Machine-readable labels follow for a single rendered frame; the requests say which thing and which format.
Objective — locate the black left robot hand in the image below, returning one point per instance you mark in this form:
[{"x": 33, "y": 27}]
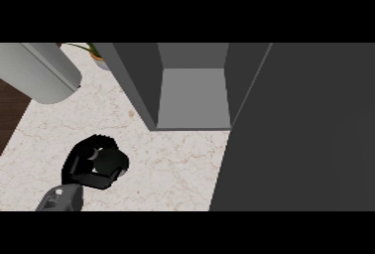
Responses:
[{"x": 78, "y": 162}]

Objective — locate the dark wine bottle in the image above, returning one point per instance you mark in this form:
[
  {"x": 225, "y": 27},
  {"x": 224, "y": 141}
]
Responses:
[{"x": 113, "y": 161}]

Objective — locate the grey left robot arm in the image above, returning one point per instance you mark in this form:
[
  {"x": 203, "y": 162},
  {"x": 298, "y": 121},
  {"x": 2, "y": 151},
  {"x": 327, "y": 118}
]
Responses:
[{"x": 63, "y": 198}]

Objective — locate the grey open cabinet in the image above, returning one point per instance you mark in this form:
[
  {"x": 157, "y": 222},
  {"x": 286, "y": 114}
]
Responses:
[{"x": 193, "y": 99}]

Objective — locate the dark grey cabinet door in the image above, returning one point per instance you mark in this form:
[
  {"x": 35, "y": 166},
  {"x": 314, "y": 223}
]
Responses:
[{"x": 298, "y": 132}]

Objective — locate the pale grey rounded appliance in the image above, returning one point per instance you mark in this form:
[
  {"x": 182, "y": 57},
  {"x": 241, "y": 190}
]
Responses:
[{"x": 38, "y": 71}]

